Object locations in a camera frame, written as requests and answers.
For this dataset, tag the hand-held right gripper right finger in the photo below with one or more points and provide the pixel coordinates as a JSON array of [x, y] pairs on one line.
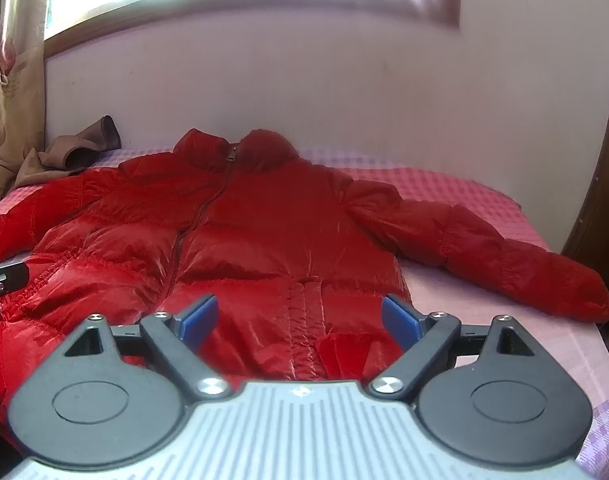
[[400, 319]]

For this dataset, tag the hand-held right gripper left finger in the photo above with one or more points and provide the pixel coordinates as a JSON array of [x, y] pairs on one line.
[[200, 319]]

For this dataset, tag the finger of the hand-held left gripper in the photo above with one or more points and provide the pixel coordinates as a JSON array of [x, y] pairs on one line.
[[7, 276]]

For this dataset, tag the red puffer jacket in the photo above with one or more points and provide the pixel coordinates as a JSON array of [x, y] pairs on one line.
[[264, 220]]

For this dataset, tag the pink checkered bed sheet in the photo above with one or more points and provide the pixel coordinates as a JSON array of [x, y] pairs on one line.
[[484, 195]]

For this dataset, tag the beige patterned curtain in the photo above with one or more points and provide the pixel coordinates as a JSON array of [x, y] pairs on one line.
[[12, 75]]

